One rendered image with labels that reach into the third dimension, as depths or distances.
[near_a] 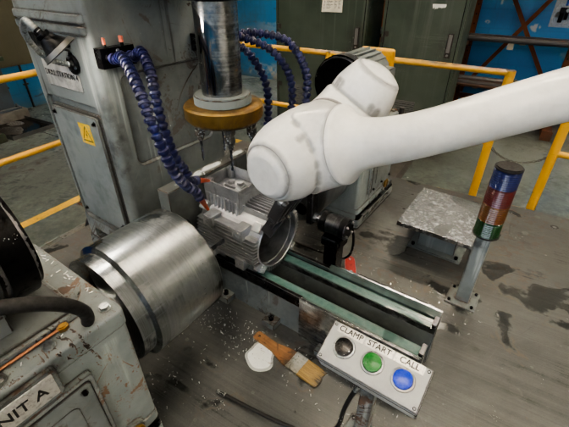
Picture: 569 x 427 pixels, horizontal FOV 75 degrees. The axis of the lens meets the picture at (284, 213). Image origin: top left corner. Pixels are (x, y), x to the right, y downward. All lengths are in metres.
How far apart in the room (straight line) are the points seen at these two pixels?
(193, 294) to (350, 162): 0.43
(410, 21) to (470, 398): 3.32
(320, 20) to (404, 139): 3.76
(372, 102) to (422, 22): 3.28
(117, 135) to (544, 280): 1.26
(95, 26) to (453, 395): 1.08
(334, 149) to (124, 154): 0.63
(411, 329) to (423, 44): 3.17
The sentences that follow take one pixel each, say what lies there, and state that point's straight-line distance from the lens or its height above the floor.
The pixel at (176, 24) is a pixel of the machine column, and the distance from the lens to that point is 1.03.
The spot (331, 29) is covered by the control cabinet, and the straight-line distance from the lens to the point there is 4.13.
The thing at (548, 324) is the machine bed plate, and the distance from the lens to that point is 1.25.
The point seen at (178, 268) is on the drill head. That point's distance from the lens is 0.73.
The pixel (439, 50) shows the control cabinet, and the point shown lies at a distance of 3.83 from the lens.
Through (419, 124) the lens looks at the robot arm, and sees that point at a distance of 0.45.
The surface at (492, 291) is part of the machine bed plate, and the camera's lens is 1.27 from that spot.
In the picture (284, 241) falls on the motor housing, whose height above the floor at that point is 0.96.
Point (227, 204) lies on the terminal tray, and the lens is 0.94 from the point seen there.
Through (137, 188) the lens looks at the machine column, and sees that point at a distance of 1.02.
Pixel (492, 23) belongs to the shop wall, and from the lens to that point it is 5.68.
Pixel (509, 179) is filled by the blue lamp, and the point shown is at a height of 1.20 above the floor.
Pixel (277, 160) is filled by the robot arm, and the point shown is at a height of 1.40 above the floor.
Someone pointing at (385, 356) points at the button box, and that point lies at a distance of 0.65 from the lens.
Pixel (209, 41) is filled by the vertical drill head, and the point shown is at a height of 1.47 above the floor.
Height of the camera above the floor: 1.59
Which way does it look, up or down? 33 degrees down
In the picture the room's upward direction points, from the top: straight up
